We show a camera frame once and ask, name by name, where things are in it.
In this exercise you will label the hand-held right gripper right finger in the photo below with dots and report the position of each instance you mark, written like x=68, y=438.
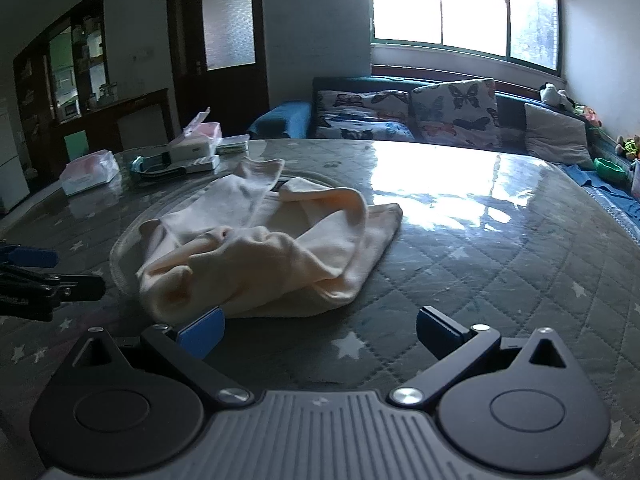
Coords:
x=435, y=332

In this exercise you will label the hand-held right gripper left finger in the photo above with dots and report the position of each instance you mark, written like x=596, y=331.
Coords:
x=202, y=332

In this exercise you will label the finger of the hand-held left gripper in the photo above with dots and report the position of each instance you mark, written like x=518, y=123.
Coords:
x=85, y=287
x=30, y=257

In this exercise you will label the cream sweater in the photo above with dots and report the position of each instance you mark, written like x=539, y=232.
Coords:
x=300, y=240

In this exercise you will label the pink tissue pack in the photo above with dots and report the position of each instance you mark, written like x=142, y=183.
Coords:
x=90, y=170

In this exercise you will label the mint green panel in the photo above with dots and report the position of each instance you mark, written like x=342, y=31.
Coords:
x=76, y=147

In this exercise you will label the white box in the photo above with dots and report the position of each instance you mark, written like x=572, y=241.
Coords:
x=192, y=152

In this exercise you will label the dark wooden display cabinet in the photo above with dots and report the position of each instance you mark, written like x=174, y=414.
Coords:
x=145, y=110

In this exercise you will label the open pink tissue box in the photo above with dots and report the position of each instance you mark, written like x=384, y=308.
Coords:
x=205, y=132

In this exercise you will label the blue quilted sofa cover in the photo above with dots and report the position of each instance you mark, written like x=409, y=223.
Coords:
x=600, y=190

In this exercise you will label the blue sofa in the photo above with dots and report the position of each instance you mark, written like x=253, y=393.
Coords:
x=280, y=117

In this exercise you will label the grey cushion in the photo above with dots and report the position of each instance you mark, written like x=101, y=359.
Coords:
x=555, y=135

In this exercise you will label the green bowl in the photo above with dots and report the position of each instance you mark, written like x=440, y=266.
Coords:
x=610, y=169

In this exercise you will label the clear plastic storage box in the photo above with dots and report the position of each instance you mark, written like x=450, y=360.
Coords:
x=636, y=180

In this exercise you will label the pink and green toy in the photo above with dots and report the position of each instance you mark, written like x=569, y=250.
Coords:
x=587, y=116

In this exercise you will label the white plush toy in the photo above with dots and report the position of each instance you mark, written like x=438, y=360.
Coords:
x=552, y=94

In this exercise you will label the brown and green plush toys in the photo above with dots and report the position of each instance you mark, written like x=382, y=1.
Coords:
x=629, y=147

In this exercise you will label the dark wooden door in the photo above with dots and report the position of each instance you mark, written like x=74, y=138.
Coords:
x=185, y=35

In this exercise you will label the window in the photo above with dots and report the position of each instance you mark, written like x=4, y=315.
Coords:
x=475, y=10

